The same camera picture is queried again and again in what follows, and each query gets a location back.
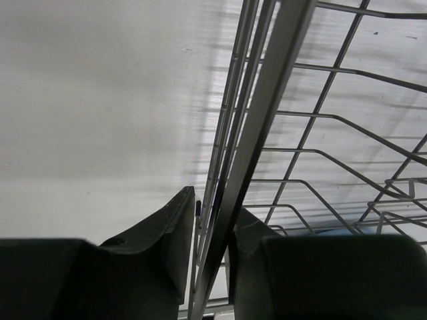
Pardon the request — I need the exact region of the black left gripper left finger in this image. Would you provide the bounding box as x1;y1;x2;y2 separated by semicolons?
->
1;186;195;319

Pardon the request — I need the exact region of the grey wire dish rack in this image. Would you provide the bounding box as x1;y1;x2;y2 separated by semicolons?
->
179;1;426;319

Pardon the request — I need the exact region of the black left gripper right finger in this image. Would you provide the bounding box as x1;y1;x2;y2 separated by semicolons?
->
229;209;426;319

